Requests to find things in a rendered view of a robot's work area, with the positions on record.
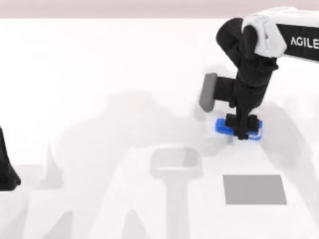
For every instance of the gray wrist camera box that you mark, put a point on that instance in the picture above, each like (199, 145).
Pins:
(207, 92)

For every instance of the gray mat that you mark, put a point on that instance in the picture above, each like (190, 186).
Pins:
(254, 189)

